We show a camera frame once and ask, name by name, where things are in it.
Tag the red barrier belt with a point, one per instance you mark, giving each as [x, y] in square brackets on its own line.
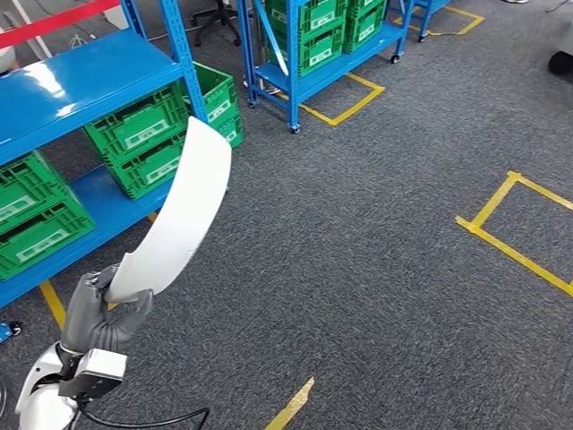
[44, 24]

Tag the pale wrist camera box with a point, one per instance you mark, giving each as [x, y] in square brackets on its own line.
[100, 365]

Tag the white desk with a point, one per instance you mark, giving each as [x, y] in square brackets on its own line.
[114, 19]

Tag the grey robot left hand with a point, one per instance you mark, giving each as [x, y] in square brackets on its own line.
[90, 314]

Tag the black office chair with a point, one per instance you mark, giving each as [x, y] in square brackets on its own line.
[219, 15]

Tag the white curved plastic part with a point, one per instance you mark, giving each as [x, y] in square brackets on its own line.
[188, 208]

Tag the blue metal shelf rack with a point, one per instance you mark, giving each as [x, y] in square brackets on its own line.
[423, 18]
[67, 83]
[293, 89]

